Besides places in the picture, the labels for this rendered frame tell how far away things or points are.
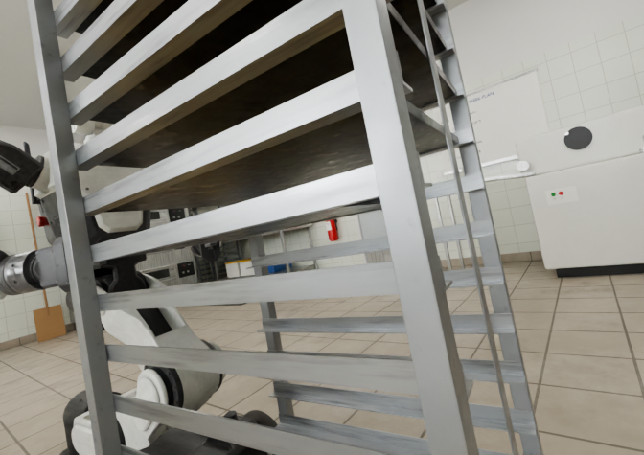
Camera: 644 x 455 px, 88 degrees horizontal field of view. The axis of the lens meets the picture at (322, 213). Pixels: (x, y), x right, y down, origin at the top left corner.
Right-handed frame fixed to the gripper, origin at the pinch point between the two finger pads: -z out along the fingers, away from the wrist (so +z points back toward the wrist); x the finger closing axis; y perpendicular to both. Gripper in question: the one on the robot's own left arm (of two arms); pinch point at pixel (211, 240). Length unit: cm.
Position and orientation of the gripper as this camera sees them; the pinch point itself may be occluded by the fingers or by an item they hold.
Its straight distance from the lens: 105.2
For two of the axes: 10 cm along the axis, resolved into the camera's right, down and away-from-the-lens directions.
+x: -2.0, -9.8, 0.6
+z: -4.4, 1.4, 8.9
